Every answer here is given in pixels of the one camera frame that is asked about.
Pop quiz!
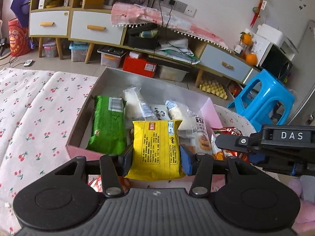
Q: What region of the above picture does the red box under cabinet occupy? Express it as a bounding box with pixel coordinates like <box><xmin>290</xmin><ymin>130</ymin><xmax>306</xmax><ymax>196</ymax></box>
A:
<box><xmin>122</xmin><ymin>55</ymin><xmax>157</xmax><ymax>78</ymax></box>

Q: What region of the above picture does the clear storage bin blue lid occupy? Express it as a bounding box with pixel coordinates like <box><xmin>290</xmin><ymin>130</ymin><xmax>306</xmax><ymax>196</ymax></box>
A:
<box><xmin>69</xmin><ymin>41</ymin><xmax>89</xmax><ymax>62</ymax></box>

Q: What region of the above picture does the yellow snack packet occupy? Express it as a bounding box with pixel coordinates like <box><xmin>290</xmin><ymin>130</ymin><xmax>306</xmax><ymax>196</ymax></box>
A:
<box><xmin>126</xmin><ymin>119</ymin><xmax>185</xmax><ymax>182</ymax></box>

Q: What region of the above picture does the lower orange fruit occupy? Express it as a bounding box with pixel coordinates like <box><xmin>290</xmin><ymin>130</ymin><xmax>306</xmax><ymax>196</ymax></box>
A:
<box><xmin>246</xmin><ymin>53</ymin><xmax>258</xmax><ymax>66</ymax></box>

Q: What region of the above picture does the white pastry packet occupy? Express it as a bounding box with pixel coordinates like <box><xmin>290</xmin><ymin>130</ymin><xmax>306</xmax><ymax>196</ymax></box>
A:
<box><xmin>150</xmin><ymin>104</ymin><xmax>170</xmax><ymax>120</ymax></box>

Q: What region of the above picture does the upper orange fruit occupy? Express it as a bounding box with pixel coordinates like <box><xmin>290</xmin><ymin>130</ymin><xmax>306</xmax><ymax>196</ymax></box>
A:
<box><xmin>240</xmin><ymin>32</ymin><xmax>253</xmax><ymax>46</ymax></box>

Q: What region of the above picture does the white printer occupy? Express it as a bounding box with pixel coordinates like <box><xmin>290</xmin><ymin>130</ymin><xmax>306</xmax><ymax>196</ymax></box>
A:
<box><xmin>257</xmin><ymin>23</ymin><xmax>298</xmax><ymax>53</ymax></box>

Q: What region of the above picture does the pink cloth on cabinet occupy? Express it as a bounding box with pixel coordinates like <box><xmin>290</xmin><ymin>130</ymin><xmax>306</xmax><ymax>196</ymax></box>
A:
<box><xmin>110</xmin><ymin>2</ymin><xmax>229</xmax><ymax>50</ymax></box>

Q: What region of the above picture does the blue plastic stool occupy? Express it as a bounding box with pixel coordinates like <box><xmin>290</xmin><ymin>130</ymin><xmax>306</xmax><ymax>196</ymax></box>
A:
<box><xmin>227</xmin><ymin>69</ymin><xmax>295</xmax><ymax>132</ymax></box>

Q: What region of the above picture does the red round snack packet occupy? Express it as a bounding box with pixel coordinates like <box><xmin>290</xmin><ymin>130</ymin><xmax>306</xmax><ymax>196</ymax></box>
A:
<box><xmin>210</xmin><ymin>127</ymin><xmax>247</xmax><ymax>161</ymax></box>

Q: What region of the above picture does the orange fruit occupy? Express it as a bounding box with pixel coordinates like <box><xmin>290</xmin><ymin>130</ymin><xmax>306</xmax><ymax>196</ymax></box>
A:
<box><xmin>246</xmin><ymin>53</ymin><xmax>258</xmax><ymax>66</ymax></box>
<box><xmin>240</xmin><ymin>32</ymin><xmax>253</xmax><ymax>46</ymax></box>

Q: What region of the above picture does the white cookie snack packet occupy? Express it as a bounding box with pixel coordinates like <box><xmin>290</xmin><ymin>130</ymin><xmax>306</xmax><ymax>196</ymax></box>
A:
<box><xmin>191</xmin><ymin>116</ymin><xmax>211</xmax><ymax>155</ymax></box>

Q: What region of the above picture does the cherry print table cloth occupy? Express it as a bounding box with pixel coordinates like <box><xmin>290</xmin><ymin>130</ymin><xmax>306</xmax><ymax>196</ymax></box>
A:
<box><xmin>1</xmin><ymin>68</ymin><xmax>254</xmax><ymax>235</ymax></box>

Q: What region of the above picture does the silver refrigerator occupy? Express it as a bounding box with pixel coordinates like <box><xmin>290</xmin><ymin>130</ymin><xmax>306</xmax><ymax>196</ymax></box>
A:
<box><xmin>287</xmin><ymin>20</ymin><xmax>314</xmax><ymax>126</ymax></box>

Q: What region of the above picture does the red paper bag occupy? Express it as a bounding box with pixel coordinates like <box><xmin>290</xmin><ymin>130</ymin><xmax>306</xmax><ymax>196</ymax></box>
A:
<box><xmin>8</xmin><ymin>18</ymin><xmax>31</xmax><ymax>57</ymax></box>

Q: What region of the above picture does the green snack packet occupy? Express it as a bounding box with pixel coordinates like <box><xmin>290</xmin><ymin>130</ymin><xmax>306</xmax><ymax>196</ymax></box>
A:
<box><xmin>87</xmin><ymin>95</ymin><xmax>127</xmax><ymax>155</ymax></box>

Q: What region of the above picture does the black microwave oven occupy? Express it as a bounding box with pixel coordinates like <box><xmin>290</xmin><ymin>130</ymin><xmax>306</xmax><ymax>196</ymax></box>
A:
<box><xmin>258</xmin><ymin>43</ymin><xmax>293</xmax><ymax>82</ymax></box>

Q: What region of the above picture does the white drawer tv cabinet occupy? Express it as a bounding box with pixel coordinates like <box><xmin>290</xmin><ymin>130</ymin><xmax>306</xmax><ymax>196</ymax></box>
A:
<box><xmin>29</xmin><ymin>0</ymin><xmax>259</xmax><ymax>84</ymax></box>

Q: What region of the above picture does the pink cardboard box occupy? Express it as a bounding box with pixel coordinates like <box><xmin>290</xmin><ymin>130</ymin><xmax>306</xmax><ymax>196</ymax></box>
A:
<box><xmin>66</xmin><ymin>67</ymin><xmax>223</xmax><ymax>160</ymax></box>

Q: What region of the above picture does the yellow egg tray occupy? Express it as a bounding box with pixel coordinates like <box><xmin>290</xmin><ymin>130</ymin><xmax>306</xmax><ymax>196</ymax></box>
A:
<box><xmin>199</xmin><ymin>80</ymin><xmax>228</xmax><ymax>100</ymax></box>

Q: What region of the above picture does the purple plush toy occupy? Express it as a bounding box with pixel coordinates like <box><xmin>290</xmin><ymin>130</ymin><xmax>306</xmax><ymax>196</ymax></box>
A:
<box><xmin>288</xmin><ymin>175</ymin><xmax>315</xmax><ymax>234</ymax></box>

